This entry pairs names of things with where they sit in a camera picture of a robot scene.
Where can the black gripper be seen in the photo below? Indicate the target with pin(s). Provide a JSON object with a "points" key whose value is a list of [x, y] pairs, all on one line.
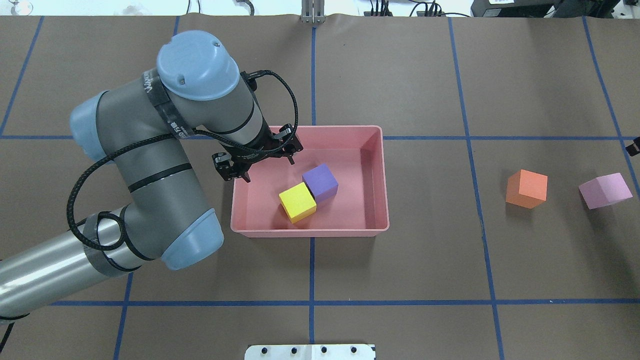
{"points": [[259, 154]]}

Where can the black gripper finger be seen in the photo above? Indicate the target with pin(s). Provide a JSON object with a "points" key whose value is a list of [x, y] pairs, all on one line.
{"points": [[633, 149]]}

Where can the purple foam block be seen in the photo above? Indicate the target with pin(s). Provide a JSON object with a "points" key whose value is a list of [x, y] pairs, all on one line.
{"points": [[321, 183]]}

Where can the yellow foam block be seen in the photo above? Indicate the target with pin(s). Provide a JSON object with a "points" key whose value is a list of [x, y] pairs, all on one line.
{"points": [[298, 202]]}

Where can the orange foam block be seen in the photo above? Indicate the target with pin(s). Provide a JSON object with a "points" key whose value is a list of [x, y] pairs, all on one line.
{"points": [[526, 189]]}

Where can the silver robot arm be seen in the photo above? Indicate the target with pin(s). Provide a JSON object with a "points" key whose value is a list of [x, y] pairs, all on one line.
{"points": [[195, 88]]}

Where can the pink plastic bin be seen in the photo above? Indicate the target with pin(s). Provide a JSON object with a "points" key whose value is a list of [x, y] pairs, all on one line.
{"points": [[355, 156]]}

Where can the light pink foam block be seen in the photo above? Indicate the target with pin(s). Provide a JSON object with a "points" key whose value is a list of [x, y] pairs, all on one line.
{"points": [[604, 191]]}

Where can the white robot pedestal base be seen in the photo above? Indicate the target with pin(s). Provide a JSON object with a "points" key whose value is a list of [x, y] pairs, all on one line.
{"points": [[345, 351]]}

